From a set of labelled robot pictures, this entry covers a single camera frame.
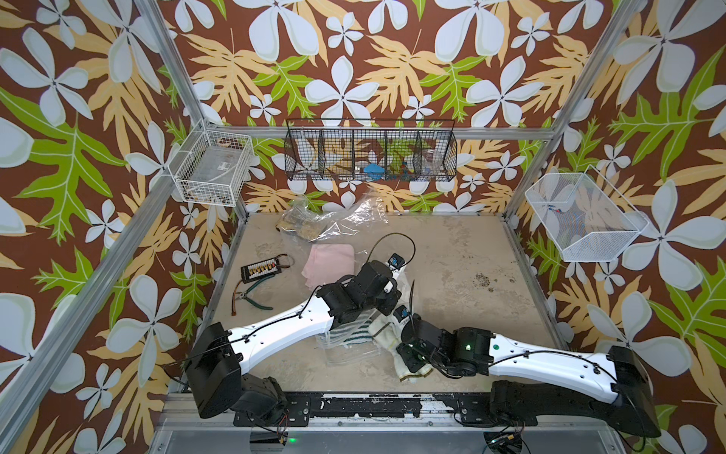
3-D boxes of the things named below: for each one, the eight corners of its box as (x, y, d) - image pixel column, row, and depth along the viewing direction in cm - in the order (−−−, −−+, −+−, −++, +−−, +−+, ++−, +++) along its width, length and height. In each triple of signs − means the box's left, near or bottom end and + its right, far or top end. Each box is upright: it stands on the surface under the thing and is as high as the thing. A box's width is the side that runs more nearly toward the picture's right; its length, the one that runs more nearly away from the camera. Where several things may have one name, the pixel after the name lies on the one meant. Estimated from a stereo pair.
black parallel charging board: (243, 284, 101) (241, 280, 99) (242, 270, 105) (240, 267, 103) (282, 272, 104) (280, 269, 103) (279, 259, 108) (277, 256, 106)
